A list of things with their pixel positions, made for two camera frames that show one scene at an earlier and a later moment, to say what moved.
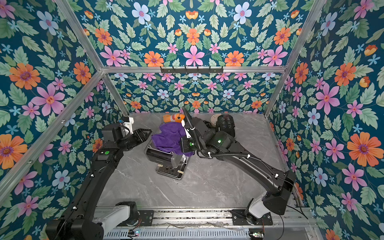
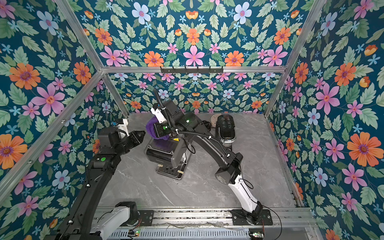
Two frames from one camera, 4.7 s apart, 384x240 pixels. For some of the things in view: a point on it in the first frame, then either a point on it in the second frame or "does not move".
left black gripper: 140,137 does not move
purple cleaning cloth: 170,138 -> 151,129
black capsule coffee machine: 225,123 does not move
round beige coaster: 214,119 does not move
